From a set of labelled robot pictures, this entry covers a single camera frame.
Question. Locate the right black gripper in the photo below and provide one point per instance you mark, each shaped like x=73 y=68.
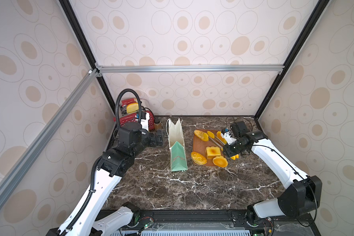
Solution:
x=229 y=149

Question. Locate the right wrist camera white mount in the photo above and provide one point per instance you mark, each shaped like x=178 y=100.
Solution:
x=236 y=131

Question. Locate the square toast bread piece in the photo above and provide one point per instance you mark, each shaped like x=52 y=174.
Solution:
x=212 y=152

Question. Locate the aluminium frame bar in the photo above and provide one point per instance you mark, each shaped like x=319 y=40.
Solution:
x=188 y=68
x=16 y=174

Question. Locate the bread slice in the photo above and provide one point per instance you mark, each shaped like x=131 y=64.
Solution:
x=210 y=134
x=219 y=136

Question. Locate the paper bag green white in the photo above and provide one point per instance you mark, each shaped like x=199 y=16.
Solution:
x=176 y=146

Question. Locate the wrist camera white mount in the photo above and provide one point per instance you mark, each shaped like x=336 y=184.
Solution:
x=145 y=120
x=236 y=131

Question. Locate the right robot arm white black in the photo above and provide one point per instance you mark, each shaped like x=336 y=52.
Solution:
x=302 y=193

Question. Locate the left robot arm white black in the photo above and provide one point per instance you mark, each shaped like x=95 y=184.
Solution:
x=106 y=173

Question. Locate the brown sauce bottle black cap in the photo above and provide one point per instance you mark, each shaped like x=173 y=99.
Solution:
x=158 y=125

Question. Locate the aluminium frame bar back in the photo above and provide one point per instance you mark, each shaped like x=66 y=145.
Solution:
x=188 y=68

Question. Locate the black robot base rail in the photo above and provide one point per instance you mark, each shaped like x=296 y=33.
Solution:
x=214 y=223

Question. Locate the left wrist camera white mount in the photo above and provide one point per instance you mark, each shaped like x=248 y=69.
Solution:
x=145 y=120

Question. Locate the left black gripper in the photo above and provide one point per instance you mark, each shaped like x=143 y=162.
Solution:
x=155 y=140

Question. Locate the aluminium frame bar left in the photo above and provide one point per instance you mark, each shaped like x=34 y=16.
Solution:
x=16 y=174

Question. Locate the toast slice in toaster front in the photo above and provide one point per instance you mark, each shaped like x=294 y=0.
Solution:
x=132 y=108

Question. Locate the round bread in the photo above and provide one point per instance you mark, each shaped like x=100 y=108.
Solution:
x=220 y=161

